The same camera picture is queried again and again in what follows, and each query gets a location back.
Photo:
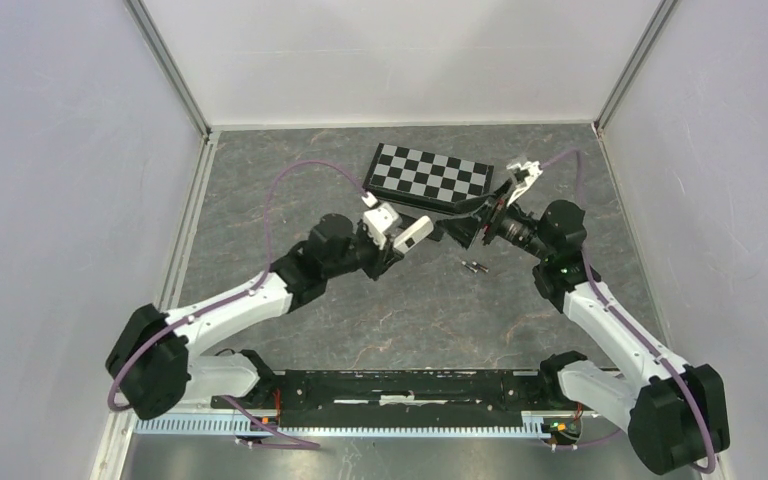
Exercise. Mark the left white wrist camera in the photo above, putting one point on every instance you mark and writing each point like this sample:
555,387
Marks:
379,217

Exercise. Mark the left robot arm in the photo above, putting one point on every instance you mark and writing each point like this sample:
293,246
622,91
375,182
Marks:
157,360

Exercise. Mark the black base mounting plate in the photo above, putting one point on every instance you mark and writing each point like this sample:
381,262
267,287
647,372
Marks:
405,398

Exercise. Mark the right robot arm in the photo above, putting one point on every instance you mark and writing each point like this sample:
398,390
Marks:
673,413

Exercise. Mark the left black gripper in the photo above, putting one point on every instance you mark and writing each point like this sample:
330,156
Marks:
382,260

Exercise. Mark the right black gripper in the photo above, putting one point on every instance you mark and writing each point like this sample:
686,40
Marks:
464,229

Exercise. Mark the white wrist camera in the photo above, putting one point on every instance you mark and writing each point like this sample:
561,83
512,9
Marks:
379,217
524,174

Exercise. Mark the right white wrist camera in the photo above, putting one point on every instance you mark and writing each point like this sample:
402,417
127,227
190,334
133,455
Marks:
524,174

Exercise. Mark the black grey checkerboard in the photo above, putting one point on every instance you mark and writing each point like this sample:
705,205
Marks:
426,180

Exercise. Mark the white red remote control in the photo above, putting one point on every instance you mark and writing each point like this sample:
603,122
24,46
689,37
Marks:
413,235

